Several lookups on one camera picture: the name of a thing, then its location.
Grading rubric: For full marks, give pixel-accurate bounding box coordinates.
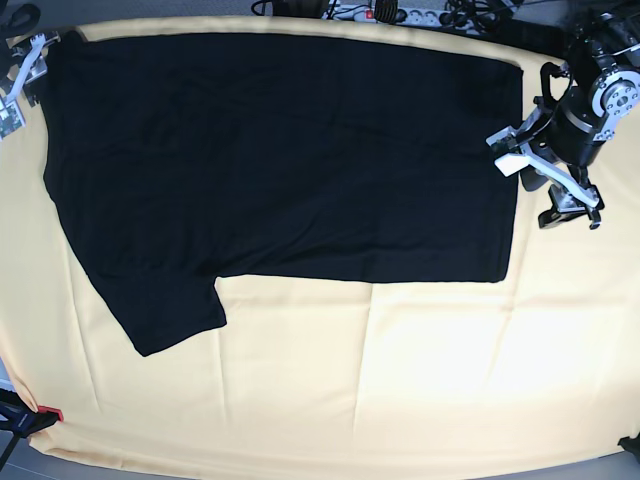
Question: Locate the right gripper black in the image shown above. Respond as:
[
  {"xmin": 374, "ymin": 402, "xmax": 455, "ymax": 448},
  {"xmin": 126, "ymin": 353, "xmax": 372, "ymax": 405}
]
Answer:
[{"xmin": 4, "ymin": 31, "xmax": 60, "ymax": 106}]

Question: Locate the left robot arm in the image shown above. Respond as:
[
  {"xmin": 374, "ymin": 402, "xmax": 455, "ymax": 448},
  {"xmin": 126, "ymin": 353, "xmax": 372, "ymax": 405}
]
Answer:
[{"xmin": 486, "ymin": 4, "xmax": 639, "ymax": 229}]

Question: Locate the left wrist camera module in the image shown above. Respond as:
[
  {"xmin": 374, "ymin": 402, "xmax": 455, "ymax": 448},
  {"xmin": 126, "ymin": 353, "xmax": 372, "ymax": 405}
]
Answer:
[{"xmin": 486, "ymin": 126, "xmax": 530, "ymax": 177}]

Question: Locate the red and black clamp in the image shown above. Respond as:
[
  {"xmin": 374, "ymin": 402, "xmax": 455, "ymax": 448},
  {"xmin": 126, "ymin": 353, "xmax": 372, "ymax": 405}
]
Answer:
[{"xmin": 1, "ymin": 389, "xmax": 64, "ymax": 438}]

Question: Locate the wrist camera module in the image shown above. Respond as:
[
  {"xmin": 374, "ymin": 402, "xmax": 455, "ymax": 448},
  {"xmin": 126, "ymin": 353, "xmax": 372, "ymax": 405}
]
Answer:
[
  {"xmin": 486, "ymin": 126, "xmax": 530, "ymax": 177},
  {"xmin": 0, "ymin": 99, "xmax": 26, "ymax": 140}
]

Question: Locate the black T-shirt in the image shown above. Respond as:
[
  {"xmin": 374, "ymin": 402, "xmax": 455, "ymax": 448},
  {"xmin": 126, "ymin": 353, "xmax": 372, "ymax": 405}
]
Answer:
[{"xmin": 38, "ymin": 32, "xmax": 523, "ymax": 356}]

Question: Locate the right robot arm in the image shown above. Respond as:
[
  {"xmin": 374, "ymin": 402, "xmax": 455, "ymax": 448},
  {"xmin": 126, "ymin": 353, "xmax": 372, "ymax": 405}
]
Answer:
[{"xmin": 1, "ymin": 3, "xmax": 60, "ymax": 107}]

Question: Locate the white power strip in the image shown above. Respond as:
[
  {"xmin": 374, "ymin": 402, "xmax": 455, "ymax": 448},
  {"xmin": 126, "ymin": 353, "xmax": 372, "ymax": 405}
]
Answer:
[{"xmin": 321, "ymin": 1, "xmax": 499, "ymax": 34}]

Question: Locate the black clamp at right corner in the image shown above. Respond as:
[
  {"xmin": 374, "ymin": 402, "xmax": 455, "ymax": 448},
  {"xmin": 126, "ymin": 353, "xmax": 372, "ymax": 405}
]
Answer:
[{"xmin": 618, "ymin": 435, "xmax": 640, "ymax": 460}]

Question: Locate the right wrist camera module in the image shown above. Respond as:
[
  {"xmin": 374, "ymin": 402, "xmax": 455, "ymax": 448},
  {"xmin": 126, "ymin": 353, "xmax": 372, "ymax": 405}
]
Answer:
[{"xmin": 0, "ymin": 99, "xmax": 26, "ymax": 140}]

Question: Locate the black box on back table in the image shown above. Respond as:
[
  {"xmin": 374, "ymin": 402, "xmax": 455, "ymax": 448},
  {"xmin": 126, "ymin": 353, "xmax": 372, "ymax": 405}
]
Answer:
[{"xmin": 492, "ymin": 19, "xmax": 565, "ymax": 58}]

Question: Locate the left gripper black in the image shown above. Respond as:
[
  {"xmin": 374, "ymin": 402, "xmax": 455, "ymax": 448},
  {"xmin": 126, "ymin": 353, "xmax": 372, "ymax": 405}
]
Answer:
[{"xmin": 501, "ymin": 94, "xmax": 615, "ymax": 230}]

